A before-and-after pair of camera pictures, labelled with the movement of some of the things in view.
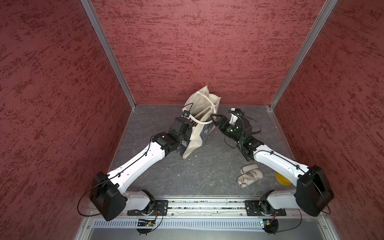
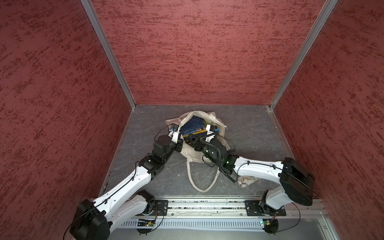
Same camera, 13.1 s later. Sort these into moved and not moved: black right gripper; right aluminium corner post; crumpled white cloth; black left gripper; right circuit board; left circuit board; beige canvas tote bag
Moved: beige canvas tote bag; black left gripper; black right gripper
Not moved: right circuit board; crumpled white cloth; left circuit board; right aluminium corner post
